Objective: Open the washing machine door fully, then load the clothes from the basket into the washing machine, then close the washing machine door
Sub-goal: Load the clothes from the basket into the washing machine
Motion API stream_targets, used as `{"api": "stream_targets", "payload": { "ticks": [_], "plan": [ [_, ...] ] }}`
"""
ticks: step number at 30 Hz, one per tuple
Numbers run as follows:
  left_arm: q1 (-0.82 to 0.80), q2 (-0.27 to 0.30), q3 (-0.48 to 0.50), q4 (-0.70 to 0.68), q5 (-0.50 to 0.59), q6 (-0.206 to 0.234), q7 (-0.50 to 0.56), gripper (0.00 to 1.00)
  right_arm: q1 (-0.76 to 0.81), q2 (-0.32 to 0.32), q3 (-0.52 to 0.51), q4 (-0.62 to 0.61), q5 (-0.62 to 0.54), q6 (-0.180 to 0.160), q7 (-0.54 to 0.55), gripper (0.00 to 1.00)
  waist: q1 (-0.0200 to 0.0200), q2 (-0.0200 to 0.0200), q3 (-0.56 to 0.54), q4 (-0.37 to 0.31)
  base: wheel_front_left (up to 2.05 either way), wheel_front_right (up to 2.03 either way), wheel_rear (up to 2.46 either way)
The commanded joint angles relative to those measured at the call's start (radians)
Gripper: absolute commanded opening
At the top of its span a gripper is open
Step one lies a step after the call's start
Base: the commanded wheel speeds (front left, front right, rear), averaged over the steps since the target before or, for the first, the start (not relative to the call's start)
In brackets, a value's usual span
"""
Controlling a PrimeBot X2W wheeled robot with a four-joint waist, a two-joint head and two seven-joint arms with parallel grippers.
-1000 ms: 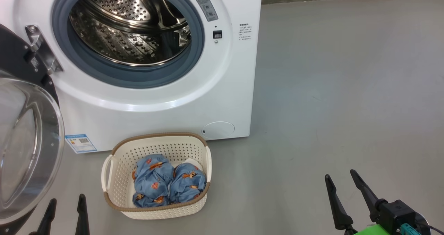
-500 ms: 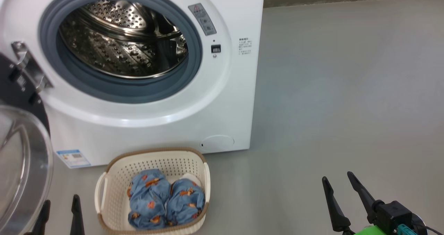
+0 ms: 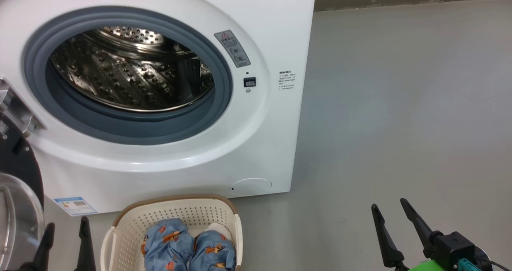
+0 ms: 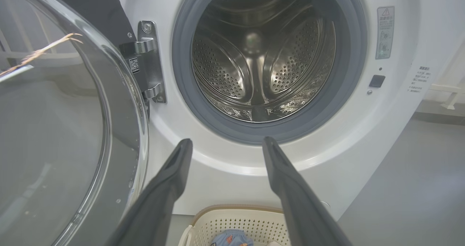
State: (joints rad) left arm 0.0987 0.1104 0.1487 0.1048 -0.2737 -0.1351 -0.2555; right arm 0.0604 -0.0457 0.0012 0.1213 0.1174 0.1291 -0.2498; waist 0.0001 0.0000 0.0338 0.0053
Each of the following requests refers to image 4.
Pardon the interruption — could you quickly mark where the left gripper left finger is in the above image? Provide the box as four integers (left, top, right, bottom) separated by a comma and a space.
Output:
105, 138, 193, 246

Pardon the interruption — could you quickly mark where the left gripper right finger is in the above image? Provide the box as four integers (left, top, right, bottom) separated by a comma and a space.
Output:
262, 136, 353, 246

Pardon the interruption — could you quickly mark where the blue patterned garment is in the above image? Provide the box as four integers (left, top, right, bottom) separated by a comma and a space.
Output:
210, 229, 254, 246

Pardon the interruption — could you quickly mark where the round black glass washer door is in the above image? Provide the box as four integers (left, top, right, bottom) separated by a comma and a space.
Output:
0, 0, 149, 246

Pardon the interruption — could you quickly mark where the cream perforated laundry basket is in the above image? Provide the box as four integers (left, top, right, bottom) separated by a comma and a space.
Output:
178, 205, 291, 246

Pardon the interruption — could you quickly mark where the white front-load washing machine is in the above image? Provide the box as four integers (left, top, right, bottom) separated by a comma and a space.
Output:
109, 0, 465, 221

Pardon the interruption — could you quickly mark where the grey rubber door gasket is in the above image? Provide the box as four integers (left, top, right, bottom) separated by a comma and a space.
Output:
171, 0, 367, 145

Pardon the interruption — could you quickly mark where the metal door hinge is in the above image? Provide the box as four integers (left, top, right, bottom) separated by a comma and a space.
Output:
119, 20, 167, 104

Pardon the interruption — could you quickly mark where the black door lock socket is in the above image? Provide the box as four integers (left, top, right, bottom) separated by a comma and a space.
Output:
369, 74, 386, 88

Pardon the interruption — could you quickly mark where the stainless steel washer drum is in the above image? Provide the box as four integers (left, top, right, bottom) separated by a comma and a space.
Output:
191, 0, 336, 123

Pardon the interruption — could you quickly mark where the clear text notice sticker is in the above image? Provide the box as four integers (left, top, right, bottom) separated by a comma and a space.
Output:
407, 66, 432, 94

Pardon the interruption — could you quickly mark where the grey warning sticker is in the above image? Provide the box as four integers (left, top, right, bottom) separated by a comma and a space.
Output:
375, 6, 395, 60

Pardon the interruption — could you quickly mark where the white frame rack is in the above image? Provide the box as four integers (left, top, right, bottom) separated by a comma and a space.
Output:
423, 39, 465, 110

